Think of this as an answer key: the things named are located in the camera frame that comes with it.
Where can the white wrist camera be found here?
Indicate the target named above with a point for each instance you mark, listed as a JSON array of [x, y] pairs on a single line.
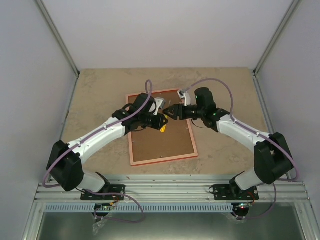
[[185, 97], [159, 103]]

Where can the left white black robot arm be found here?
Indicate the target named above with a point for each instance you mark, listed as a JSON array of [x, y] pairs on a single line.
[[66, 160]]

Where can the clear plastic bag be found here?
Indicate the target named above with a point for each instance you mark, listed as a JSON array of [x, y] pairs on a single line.
[[98, 224]]

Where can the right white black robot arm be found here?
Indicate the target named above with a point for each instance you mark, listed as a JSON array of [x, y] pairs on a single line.
[[270, 151]]

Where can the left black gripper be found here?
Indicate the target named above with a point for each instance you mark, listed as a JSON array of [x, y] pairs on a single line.
[[160, 122]]

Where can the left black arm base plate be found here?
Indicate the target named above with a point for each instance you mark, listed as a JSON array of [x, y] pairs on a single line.
[[111, 192]]

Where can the light blue cable duct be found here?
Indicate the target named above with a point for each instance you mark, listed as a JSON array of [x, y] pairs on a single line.
[[140, 208]]

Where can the brown frame backing board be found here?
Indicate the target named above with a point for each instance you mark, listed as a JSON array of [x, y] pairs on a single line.
[[160, 142]]

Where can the left aluminium corner post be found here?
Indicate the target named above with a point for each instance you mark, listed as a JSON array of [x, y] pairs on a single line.
[[57, 36]]

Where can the red wooden picture frame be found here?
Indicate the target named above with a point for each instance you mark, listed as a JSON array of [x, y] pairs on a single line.
[[192, 147]]

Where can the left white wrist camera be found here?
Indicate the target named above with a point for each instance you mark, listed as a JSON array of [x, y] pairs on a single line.
[[159, 103]]

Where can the aluminium rail platform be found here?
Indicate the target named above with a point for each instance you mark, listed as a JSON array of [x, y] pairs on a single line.
[[169, 193]]

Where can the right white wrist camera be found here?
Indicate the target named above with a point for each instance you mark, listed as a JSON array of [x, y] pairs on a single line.
[[185, 97]]

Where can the right aluminium corner post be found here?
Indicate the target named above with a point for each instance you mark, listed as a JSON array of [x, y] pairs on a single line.
[[277, 35]]

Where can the yellow handled screwdriver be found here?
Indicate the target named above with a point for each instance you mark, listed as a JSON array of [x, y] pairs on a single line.
[[163, 129]]

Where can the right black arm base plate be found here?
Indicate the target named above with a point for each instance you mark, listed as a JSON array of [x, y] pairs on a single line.
[[223, 192]]

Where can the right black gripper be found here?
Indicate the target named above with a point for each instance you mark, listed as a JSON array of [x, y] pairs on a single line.
[[176, 113]]

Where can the aluminium corner post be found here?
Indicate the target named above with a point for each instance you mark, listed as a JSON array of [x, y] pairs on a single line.
[[57, 36], [277, 35]]

